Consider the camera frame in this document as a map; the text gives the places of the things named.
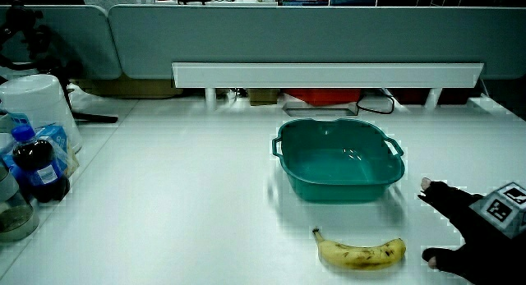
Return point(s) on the narrow grey partition panel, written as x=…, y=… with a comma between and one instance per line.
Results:
x=82, y=42

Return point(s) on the black flexible camera mount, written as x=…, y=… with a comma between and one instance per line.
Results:
x=39, y=47

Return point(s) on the grey flat tray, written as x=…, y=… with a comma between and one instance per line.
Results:
x=318, y=109

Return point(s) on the teal plastic basin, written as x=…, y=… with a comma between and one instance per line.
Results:
x=337, y=166

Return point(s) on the white monitor riser shelf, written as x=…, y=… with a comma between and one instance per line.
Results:
x=324, y=74

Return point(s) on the brown cardboard box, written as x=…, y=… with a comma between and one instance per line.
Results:
x=131, y=88

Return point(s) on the wide grey partition panel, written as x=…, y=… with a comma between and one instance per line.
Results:
x=287, y=38

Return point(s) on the person's right hand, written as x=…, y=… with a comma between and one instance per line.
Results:
x=472, y=240

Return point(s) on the yellow banana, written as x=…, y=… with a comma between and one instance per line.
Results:
x=361, y=256

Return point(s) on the white plastic bucket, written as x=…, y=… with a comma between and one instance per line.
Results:
x=39, y=102

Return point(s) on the white desk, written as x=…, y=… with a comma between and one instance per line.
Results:
x=185, y=194

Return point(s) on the red box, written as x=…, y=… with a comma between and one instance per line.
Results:
x=324, y=96

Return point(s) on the dark soda bottle blue cap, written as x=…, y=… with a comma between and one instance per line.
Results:
x=39, y=170

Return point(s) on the olive green box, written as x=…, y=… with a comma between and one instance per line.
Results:
x=263, y=96

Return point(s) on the blue and white carton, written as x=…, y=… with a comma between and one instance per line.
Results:
x=55, y=137

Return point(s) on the clear glass jar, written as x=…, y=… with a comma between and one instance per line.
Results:
x=14, y=211

